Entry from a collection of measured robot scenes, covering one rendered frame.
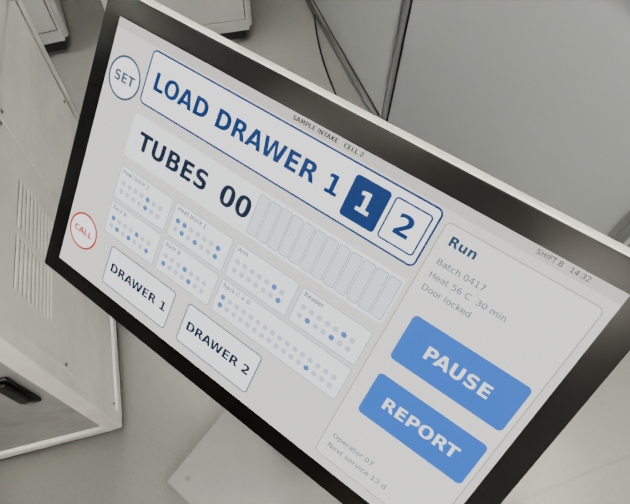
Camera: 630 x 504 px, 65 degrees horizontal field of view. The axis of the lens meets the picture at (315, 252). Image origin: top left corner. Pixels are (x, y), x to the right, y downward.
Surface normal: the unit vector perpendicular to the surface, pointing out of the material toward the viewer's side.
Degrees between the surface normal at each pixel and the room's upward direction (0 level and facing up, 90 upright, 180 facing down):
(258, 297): 50
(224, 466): 3
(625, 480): 0
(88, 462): 0
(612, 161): 90
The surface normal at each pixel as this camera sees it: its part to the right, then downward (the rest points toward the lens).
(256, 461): 0.00, -0.49
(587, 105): -0.95, 0.26
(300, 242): -0.43, 0.18
